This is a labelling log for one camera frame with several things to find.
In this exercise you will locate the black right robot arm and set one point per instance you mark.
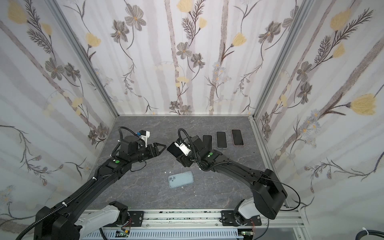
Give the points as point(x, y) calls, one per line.
point(268, 192)

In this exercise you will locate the white cable duct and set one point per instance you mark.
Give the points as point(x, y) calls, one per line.
point(167, 234)

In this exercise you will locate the aluminium corner frame post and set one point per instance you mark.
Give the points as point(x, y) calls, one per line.
point(287, 47)
point(80, 52)

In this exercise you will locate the aluminium corner frame post right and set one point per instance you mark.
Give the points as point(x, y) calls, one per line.
point(287, 47)

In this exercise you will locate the light blue phone face down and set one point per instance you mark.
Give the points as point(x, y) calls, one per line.
point(216, 139)

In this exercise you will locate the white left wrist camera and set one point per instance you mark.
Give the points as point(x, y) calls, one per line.
point(144, 136)

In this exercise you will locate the blue-edged black phone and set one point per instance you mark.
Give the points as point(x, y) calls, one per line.
point(221, 139)

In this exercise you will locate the light blue case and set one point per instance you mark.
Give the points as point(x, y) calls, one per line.
point(179, 180)
point(211, 141)

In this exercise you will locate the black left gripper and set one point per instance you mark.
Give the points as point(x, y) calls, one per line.
point(155, 148)

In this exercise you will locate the pink phone case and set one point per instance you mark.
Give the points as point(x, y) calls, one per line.
point(232, 138)

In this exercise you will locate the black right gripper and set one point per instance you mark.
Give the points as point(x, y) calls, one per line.
point(179, 154)

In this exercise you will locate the aluminium corner frame post left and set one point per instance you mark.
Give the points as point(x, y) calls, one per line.
point(80, 52)

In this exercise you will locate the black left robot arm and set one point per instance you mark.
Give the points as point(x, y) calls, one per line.
point(62, 221)

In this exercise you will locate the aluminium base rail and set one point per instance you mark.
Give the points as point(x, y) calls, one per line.
point(206, 219)

